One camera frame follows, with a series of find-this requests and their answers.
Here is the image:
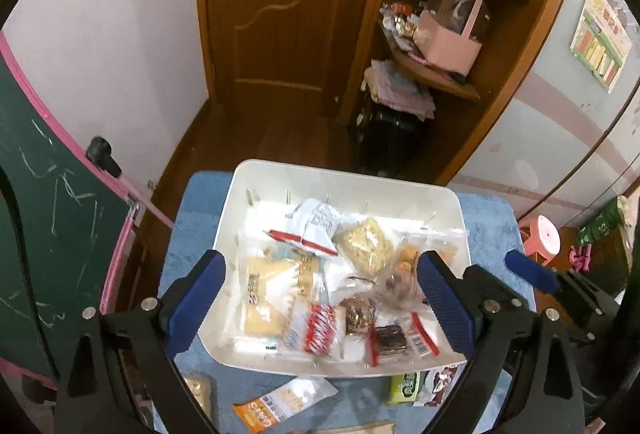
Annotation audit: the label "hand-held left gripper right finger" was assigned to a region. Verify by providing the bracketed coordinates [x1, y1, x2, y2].
[417, 250, 586, 434]

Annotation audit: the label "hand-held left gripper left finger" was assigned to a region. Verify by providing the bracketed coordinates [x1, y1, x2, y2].
[57, 250, 227, 434]

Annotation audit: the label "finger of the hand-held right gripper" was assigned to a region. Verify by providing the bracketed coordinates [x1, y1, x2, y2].
[504, 250, 622, 316]
[464, 264, 540, 316]

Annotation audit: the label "clear orange cracker packet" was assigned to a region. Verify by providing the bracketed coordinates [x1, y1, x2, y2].
[392, 229, 468, 280]

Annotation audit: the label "dark red bar packet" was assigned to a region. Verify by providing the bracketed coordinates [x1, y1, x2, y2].
[367, 311, 441, 365]

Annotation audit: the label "large yellow white packet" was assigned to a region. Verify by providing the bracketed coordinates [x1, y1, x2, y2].
[235, 234, 331, 350]

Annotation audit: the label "brown snack packet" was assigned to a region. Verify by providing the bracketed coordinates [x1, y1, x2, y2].
[414, 364, 468, 407]

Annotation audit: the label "clear mixed nut packet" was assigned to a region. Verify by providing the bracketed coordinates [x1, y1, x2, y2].
[339, 293, 378, 336]

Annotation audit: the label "clear puffed cracker packet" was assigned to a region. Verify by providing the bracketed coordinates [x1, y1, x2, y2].
[181, 371, 213, 420]

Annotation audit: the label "green snack packet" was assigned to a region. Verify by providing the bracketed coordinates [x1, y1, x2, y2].
[389, 371, 426, 406]

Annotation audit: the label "square yellow cracker packet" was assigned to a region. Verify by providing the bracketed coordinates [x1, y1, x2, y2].
[334, 216, 396, 277]

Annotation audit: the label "clear red striped packet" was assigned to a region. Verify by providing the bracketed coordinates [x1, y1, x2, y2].
[280, 301, 346, 357]

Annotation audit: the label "white plastic bin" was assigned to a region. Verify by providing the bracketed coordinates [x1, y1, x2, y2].
[196, 158, 475, 377]

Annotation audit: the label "orange white snack packet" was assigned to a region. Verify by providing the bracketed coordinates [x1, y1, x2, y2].
[231, 376, 340, 434]

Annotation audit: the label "long beige cracker packet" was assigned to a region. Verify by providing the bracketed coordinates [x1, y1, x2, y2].
[345, 420, 398, 434]

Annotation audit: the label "pink plastic stool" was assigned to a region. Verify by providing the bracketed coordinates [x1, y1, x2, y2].
[517, 214, 563, 270]

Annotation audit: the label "pink toy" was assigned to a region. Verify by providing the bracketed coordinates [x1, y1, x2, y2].
[569, 244, 593, 272]

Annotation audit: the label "dark wooden cabinet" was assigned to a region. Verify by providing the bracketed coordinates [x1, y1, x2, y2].
[582, 224, 633, 295]

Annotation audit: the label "blue plush tablecloth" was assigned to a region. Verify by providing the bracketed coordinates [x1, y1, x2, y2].
[150, 170, 538, 434]

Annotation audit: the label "green bag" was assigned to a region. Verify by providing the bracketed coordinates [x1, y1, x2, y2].
[575, 196, 628, 247]

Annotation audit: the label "grey sliding wardrobe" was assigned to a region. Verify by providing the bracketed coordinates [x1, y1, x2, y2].
[447, 0, 640, 225]

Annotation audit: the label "black easel knob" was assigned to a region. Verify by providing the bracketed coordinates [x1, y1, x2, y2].
[86, 136, 122, 178]

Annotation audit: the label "black suitcase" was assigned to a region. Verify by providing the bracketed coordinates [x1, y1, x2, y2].
[350, 89, 426, 175]

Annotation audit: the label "wooden corner shelf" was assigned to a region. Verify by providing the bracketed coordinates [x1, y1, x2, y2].
[340, 0, 578, 185]

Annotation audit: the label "folded pink clothes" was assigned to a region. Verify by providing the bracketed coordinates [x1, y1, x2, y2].
[362, 59, 436, 120]

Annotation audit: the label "pink basket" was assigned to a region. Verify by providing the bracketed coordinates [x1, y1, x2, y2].
[415, 0, 488, 76]

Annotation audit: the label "brown wooden door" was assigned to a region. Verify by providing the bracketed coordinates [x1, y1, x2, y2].
[196, 0, 401, 115]

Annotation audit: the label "pile of shiny wrappers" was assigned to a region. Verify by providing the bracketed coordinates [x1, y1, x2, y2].
[380, 1, 426, 52]

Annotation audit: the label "black cable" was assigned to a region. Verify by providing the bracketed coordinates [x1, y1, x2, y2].
[0, 164, 66, 380]

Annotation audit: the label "green chalkboard with pink frame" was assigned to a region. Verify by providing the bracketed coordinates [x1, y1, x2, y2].
[0, 30, 146, 390]

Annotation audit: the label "wall poster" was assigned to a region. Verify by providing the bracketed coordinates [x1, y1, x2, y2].
[570, 0, 633, 92]

